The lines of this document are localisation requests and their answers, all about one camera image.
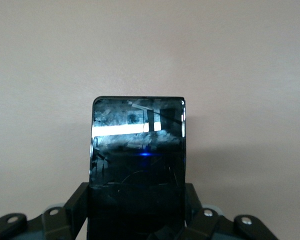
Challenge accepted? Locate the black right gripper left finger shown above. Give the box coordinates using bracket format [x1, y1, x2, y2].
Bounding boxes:
[0, 182, 91, 240]

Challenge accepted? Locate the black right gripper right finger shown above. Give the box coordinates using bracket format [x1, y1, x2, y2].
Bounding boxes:
[184, 182, 278, 240]

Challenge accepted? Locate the long black smartphone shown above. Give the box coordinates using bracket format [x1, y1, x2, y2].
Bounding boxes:
[88, 95, 187, 240]

